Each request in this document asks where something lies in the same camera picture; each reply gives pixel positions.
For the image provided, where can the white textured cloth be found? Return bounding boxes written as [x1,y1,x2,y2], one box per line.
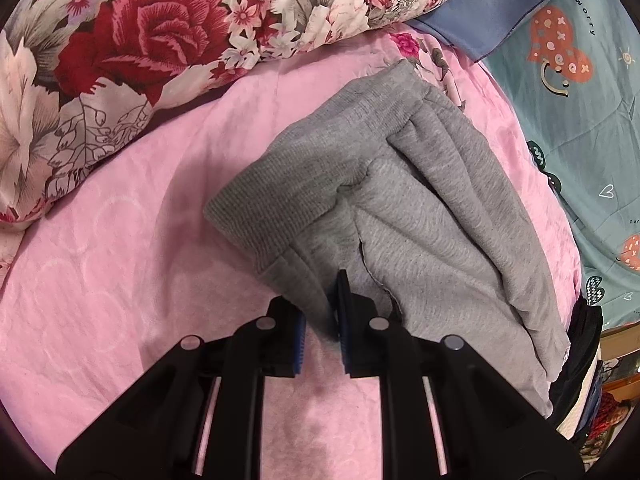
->
[556,356,600,439]

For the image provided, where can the blue pillow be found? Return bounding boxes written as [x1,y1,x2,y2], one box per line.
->
[408,0,546,61]

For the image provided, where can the dark blue jeans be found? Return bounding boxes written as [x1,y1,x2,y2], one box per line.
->
[576,361,604,440]

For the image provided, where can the grey sweatpants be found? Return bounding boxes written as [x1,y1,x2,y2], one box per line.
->
[205,61,570,416]

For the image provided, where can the teal cartoon blanket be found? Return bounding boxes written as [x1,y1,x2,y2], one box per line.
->
[484,0,639,330]

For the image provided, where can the pink floral bed sheet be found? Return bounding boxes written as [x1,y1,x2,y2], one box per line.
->
[1,25,581,466]

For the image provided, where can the red rose floral quilt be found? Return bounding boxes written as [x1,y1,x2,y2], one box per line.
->
[1,0,447,226]

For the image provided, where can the black folded garment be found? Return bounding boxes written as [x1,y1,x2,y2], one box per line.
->
[547,296,603,427]

